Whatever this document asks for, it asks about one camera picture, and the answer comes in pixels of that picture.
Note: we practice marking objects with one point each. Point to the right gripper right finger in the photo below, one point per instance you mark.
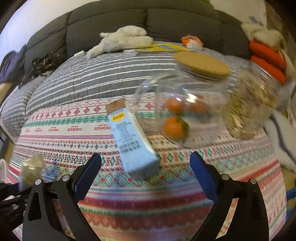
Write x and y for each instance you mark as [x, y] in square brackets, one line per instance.
[249, 222]

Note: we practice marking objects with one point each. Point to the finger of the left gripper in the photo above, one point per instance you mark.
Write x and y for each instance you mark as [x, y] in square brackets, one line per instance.
[13, 205]

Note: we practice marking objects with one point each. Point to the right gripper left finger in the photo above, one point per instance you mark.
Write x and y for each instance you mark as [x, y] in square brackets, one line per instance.
[41, 221]

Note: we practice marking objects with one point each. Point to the white paper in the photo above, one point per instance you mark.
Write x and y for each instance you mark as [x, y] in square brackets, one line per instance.
[31, 170]

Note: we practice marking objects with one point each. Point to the light blue carton box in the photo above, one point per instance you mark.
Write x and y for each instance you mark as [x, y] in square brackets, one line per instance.
[138, 158]

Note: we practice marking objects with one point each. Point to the orange tangerine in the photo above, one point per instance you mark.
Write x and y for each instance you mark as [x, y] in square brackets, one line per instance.
[198, 107]
[175, 105]
[175, 128]

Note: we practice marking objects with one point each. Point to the plastic jar of nuts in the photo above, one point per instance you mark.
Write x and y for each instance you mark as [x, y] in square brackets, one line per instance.
[251, 102]

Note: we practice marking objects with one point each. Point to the glass jar with cork lid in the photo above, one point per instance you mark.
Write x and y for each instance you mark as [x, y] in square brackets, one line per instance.
[197, 77]

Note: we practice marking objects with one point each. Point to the dark plaid shirt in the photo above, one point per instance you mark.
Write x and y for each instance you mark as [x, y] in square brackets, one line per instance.
[43, 67]

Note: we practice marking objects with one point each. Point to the purple jacket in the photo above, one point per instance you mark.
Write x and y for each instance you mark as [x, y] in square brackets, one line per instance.
[12, 66]

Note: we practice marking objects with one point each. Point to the red cushion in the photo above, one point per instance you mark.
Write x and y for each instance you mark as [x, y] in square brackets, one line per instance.
[271, 69]
[268, 54]

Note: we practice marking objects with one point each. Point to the grey striped quilt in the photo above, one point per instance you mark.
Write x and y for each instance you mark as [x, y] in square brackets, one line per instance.
[78, 79]

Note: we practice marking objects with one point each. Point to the white power adapter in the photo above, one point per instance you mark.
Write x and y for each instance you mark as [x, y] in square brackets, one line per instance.
[80, 53]

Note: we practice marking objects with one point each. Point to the orange snack bag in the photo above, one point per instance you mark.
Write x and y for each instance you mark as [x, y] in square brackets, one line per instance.
[192, 42]

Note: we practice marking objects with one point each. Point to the yellow book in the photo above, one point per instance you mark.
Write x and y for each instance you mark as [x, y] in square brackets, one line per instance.
[162, 48]

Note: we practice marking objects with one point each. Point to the white plush toy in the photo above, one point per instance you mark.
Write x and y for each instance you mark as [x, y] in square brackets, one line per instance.
[128, 37]

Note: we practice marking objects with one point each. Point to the dark grey sofa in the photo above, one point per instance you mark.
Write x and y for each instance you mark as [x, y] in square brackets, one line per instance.
[168, 21]

